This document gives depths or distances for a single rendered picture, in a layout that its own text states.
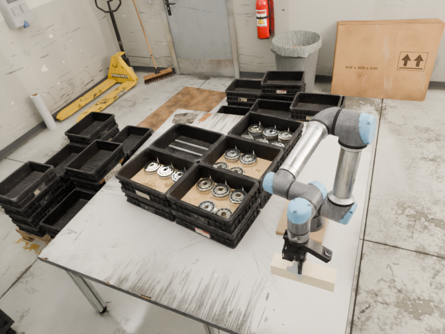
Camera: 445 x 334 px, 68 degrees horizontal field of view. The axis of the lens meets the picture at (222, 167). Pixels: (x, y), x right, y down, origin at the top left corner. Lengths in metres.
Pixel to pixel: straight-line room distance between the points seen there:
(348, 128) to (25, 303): 2.51
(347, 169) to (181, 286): 0.92
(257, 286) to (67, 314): 1.55
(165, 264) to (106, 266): 0.32
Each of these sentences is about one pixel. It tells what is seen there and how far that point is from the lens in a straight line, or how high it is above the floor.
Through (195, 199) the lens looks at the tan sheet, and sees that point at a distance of 1.82.
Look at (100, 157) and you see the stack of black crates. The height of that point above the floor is 0.49.
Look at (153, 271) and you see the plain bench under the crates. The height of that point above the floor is 0.70.
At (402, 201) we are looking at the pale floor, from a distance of 3.04.
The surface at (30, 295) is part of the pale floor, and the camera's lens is 2.99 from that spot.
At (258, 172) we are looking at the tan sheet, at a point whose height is 0.83.
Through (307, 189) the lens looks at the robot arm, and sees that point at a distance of 1.16.
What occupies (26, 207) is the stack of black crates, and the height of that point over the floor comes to 0.48.
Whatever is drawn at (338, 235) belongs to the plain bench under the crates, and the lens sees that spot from 1.79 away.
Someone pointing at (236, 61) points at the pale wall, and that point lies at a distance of 4.86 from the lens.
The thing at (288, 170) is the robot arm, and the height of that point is 1.29.
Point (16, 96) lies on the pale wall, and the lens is 4.81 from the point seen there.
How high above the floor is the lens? 2.09
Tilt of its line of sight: 39 degrees down
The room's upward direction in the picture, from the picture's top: 10 degrees counter-clockwise
